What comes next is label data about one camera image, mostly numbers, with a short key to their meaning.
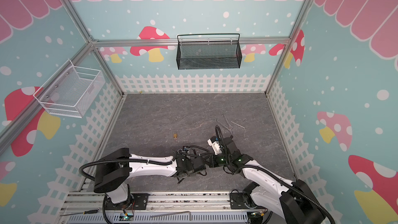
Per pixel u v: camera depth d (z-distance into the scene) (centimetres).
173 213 71
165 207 73
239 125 102
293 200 41
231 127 102
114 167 49
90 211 71
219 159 71
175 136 97
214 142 76
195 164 65
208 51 94
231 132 98
